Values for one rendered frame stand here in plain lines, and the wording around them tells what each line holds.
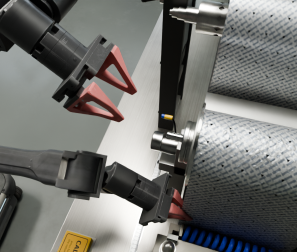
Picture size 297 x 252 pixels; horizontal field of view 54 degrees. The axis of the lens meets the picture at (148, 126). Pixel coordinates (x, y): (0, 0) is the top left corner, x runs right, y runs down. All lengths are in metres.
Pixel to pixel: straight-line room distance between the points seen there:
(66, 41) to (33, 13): 0.05
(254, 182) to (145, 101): 0.64
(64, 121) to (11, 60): 0.88
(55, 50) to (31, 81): 2.17
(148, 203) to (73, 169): 0.16
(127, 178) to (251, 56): 0.32
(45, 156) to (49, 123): 1.68
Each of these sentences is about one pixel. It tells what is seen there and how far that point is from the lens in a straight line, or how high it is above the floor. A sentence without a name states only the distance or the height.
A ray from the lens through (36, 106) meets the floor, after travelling 2.37.
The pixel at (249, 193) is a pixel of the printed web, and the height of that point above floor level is 1.24.
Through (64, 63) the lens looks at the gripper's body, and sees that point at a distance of 0.41.
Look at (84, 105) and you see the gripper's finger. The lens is 0.44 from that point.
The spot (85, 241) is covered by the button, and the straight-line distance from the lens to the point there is 0.79.
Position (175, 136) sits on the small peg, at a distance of 0.49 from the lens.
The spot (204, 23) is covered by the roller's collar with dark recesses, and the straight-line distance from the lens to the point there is 0.61.
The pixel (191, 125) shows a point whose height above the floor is 1.28.
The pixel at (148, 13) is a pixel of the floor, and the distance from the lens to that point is 3.16.
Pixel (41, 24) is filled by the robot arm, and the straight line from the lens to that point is 0.41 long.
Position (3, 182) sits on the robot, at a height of 0.24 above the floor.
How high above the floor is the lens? 1.67
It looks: 53 degrees down
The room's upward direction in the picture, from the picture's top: straight up
